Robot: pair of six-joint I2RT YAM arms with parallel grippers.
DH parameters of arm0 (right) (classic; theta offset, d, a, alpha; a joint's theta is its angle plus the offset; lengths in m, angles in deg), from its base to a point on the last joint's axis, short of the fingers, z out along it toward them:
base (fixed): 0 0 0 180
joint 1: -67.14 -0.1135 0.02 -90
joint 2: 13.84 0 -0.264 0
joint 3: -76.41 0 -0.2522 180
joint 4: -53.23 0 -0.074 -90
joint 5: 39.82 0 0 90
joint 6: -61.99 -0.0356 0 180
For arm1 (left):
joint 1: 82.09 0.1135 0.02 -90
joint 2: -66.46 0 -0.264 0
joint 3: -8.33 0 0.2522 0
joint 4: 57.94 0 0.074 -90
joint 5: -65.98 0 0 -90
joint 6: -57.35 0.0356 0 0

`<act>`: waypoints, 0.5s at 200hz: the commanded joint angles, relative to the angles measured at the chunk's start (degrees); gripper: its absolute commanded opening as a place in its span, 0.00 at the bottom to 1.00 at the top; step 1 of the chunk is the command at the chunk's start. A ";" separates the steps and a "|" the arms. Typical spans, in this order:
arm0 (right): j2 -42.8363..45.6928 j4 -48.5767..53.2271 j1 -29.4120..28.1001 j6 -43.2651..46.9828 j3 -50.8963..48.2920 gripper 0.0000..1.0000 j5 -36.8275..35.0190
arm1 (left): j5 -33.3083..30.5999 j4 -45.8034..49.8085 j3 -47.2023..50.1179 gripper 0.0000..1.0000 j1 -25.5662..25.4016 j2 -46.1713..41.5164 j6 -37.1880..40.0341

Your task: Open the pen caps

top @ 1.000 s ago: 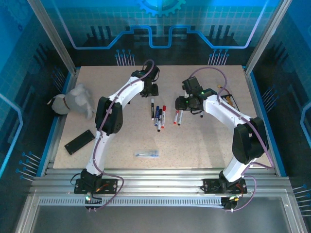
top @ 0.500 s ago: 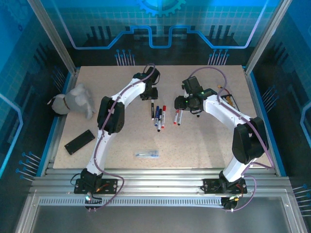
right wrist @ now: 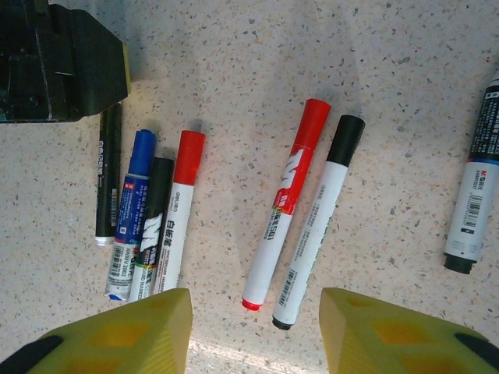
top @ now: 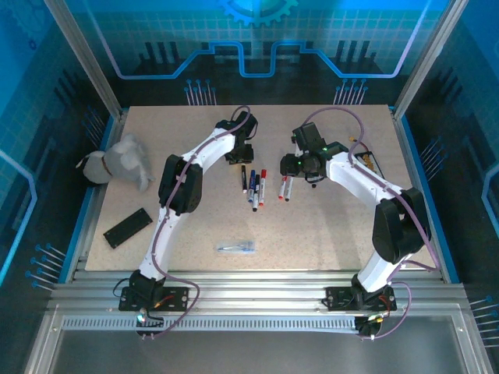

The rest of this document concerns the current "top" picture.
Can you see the black tray with items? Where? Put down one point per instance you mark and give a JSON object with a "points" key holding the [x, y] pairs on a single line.
{"points": [[368, 159]]}

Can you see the black marker with blue label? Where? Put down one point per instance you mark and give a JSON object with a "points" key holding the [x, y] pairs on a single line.
{"points": [[256, 195]]}

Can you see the black flat rectangular plate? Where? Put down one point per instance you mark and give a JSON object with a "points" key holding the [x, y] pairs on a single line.
{"points": [[128, 228]]}

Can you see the red whiteboard marker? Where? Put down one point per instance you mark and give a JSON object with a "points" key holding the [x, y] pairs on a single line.
{"points": [[282, 189], [263, 189]]}

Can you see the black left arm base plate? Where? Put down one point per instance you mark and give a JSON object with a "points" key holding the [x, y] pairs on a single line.
{"points": [[179, 298]]}

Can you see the grey plush toy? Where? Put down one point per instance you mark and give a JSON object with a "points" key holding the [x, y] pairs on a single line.
{"points": [[117, 163]]}

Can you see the blue whiteboard marker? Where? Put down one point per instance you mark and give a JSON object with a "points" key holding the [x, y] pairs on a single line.
{"points": [[251, 187]]}

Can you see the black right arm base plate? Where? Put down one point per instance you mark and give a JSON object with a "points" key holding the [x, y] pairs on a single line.
{"points": [[335, 298]]}

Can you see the aluminium side rail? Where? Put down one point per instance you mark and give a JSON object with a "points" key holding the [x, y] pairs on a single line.
{"points": [[97, 195], [419, 187]]}

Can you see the clear plastic bag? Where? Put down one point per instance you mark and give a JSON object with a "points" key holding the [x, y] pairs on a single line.
{"points": [[236, 246]]}

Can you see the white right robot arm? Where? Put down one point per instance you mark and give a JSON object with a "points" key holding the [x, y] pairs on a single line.
{"points": [[362, 179]]}

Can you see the aluminium front rail beam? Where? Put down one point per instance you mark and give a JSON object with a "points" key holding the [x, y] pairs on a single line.
{"points": [[253, 290]]}

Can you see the steel bottom tray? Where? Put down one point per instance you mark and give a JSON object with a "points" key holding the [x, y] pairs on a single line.
{"points": [[253, 354]]}

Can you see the slotted aluminium rail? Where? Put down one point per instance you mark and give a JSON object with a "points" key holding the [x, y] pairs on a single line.
{"points": [[253, 323]]}

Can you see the aluminium frame post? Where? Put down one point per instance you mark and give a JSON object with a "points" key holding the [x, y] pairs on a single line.
{"points": [[425, 58], [89, 62]]}

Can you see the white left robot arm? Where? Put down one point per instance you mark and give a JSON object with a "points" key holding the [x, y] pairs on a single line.
{"points": [[163, 233]]}

